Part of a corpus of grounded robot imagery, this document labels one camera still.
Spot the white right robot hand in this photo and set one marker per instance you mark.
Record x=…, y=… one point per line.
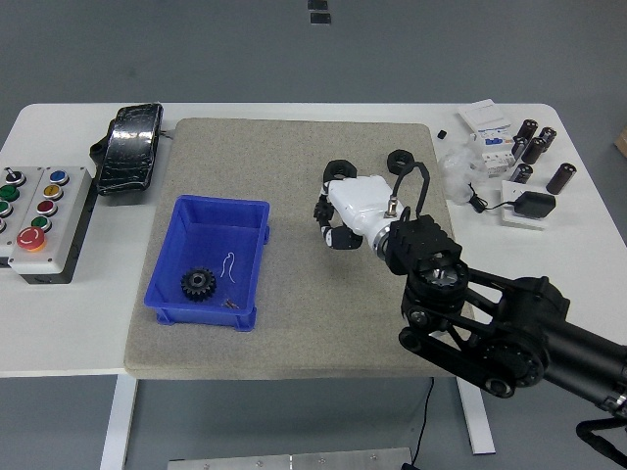
x=362, y=201

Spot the large black gear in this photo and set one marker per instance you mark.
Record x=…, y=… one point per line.
x=198, y=285

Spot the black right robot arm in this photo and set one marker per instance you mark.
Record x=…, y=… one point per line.
x=529, y=313

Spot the large black hex nut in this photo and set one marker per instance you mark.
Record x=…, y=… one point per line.
x=340, y=167

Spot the small black hex nut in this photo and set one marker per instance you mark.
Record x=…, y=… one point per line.
x=399, y=157

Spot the brown cardboard box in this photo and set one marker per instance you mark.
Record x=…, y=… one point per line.
x=622, y=141

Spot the grey box with emergency stop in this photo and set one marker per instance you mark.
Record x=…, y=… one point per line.
x=59, y=230

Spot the clear plastic bag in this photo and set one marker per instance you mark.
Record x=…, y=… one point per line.
x=458, y=169

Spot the grey-brown table mat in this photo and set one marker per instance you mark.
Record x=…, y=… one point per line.
x=303, y=323

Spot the white and blue circuit breaker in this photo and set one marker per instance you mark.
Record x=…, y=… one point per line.
x=492, y=138

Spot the white cardboard carton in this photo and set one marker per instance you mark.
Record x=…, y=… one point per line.
x=482, y=115

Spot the blue plastic bin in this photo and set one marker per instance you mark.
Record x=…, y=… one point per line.
x=210, y=240

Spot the black cylindrical capacitor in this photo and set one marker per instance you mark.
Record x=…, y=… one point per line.
x=533, y=151
x=547, y=137
x=520, y=174
x=528, y=129
x=561, y=178
x=518, y=148

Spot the white flat plate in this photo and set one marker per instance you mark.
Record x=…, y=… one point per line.
x=526, y=221

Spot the small dark screw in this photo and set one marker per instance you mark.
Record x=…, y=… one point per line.
x=230, y=304

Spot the black power adapter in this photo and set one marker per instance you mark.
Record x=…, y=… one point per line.
x=536, y=203

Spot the black floor marker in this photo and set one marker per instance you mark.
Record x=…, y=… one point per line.
x=321, y=18
x=318, y=4

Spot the black wrapped pedal device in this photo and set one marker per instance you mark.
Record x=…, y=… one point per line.
x=128, y=152

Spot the white table leg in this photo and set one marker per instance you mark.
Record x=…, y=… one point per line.
x=475, y=416
x=117, y=421

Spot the silver metal floor plate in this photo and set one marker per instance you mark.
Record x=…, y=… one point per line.
x=289, y=461

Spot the white rail module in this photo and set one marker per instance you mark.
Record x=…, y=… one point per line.
x=497, y=160

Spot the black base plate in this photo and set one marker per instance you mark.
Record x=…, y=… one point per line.
x=74, y=264

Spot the grey box with selector switch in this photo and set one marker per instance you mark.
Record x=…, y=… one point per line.
x=19, y=215

